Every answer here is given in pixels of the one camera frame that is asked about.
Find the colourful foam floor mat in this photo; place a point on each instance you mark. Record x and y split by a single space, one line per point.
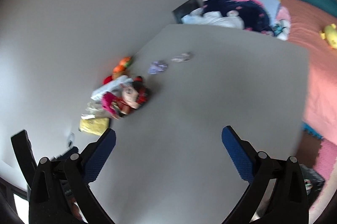
316 152

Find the grey wrapper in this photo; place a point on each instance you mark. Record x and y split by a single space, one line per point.
183 57

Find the pink bed sheet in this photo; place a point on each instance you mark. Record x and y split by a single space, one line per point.
306 23

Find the orange plush toy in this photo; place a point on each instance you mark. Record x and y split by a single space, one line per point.
122 67

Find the black lined trash bin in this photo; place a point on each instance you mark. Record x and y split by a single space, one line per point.
314 183

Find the red ball toy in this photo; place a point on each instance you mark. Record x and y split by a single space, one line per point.
108 79

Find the pink white plush pile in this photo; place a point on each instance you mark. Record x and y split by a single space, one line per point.
282 25

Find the yellow duck plush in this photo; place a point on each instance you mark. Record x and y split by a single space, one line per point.
329 34

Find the yellow paper packet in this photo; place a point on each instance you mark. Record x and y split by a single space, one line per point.
95 126

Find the pink haired doll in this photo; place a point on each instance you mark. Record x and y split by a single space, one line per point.
109 103

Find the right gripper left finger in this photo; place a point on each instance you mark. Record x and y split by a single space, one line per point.
48 202

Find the dark blue patterned clothes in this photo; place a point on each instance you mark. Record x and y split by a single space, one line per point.
253 15

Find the black tablet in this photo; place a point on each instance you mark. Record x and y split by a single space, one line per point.
185 9

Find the white crumpled cloth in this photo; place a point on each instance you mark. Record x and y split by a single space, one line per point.
230 20

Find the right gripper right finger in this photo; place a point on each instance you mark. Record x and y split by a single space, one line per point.
288 201

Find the grey desk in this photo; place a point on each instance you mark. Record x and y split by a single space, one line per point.
169 164

